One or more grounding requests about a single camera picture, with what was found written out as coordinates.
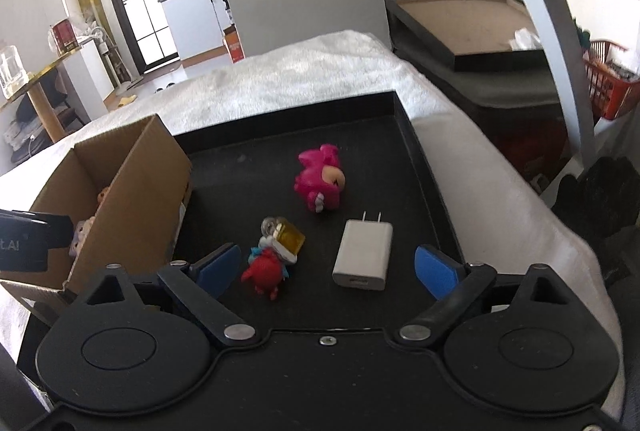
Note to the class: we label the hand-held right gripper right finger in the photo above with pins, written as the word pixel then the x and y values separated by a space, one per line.
pixel 435 273

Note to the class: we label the black picture frame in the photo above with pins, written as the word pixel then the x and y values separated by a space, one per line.
pixel 475 26

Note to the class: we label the spray bottle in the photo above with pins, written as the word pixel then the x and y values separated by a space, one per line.
pixel 227 13

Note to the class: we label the brown cardboard box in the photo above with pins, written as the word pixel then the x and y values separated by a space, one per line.
pixel 145 191

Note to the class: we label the clear glass jar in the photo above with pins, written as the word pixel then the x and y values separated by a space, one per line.
pixel 12 71

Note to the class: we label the white kitchen cabinet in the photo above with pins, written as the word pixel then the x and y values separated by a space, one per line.
pixel 190 21

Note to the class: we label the dark cloth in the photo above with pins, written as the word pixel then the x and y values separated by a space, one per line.
pixel 600 196

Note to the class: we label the pink toy figure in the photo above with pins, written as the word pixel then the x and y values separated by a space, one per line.
pixel 315 178

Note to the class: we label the red and blue toy figure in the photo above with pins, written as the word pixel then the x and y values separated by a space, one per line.
pixel 265 273

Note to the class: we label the white charger plug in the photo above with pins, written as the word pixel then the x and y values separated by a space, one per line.
pixel 362 256

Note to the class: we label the red canister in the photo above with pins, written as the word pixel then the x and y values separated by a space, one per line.
pixel 64 35

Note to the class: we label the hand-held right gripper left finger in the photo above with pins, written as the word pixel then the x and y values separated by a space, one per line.
pixel 220 268

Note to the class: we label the round gold table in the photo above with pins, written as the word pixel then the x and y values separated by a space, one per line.
pixel 42 111

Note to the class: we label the red basket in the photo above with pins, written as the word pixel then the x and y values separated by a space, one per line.
pixel 610 86

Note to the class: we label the small yellow perfume bottle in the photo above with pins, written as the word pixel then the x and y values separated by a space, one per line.
pixel 287 238

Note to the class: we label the yellow slipper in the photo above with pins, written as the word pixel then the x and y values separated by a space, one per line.
pixel 127 100

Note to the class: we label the orange cardboard box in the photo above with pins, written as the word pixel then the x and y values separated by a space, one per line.
pixel 234 46

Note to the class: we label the black tray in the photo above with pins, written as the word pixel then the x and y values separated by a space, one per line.
pixel 260 171

